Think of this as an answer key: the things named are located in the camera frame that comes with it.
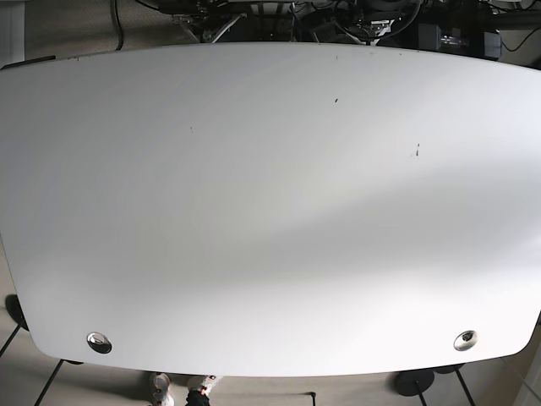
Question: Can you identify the right silver table grommet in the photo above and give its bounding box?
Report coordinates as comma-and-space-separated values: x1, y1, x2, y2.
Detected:
453, 330, 478, 352

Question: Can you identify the white sneaker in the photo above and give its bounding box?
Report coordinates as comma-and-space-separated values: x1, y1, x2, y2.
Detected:
150, 372, 175, 406

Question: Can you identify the left silver table grommet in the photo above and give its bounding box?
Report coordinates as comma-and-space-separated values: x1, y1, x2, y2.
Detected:
86, 332, 112, 354

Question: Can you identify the black round stand base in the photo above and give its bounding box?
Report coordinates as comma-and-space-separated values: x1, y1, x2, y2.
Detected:
392, 370, 434, 397

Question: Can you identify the left black table leg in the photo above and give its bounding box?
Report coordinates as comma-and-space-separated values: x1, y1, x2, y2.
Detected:
34, 359, 64, 406

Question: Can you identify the silver table grommet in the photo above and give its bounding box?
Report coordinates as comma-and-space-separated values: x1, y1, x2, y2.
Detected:
453, 330, 478, 352
86, 332, 112, 354

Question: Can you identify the grey power adapter box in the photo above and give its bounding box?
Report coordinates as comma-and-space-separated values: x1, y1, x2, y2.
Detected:
418, 24, 442, 52

